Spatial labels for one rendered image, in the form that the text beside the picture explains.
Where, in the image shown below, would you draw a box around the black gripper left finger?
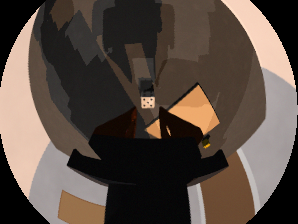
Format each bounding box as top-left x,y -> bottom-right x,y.
92,107 -> 137,138

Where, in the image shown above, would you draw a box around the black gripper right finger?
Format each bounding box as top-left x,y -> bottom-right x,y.
159,107 -> 204,145

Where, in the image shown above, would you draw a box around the white dice with black pips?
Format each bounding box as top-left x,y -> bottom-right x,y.
141,91 -> 155,108

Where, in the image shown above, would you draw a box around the orange square mat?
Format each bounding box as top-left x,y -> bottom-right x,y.
144,84 -> 220,138

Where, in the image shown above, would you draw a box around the yellow die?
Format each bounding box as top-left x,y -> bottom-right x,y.
202,139 -> 211,148

